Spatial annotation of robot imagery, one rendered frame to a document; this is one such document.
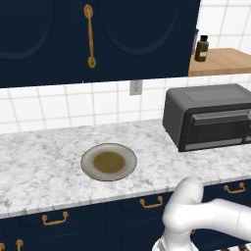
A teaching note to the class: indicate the brown bottle with pale label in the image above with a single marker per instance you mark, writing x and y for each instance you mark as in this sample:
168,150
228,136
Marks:
201,49

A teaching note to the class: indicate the wooden wall shelf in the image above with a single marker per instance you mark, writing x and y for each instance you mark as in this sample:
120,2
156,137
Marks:
225,62

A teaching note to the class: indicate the dark grey toaster oven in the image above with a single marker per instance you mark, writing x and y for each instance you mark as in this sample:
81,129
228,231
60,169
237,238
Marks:
202,98

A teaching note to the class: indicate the toaster oven glass door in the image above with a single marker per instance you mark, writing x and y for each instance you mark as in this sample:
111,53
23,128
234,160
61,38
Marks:
215,130

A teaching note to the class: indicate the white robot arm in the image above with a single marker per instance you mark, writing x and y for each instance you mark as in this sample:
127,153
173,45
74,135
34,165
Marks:
196,215

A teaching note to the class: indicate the grey plate with brown centre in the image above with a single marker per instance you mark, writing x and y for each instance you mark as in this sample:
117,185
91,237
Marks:
109,162

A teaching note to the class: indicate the navy lower cupboard door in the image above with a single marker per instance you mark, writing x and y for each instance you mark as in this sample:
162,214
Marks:
65,243

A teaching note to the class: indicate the grey wall outlet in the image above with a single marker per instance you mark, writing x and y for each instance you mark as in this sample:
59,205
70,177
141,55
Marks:
135,87

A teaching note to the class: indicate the navy upper cupboard door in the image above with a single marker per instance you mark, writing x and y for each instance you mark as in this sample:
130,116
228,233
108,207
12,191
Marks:
39,39
147,36

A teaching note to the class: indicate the navy cupboard door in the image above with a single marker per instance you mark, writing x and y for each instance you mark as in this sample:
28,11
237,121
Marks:
147,36
39,39
65,243

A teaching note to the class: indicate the navy drawer front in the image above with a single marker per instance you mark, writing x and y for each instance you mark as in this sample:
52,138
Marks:
130,209
81,217
215,192

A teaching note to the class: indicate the grey toaster oven knob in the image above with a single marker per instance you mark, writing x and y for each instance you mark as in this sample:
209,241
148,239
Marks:
248,139

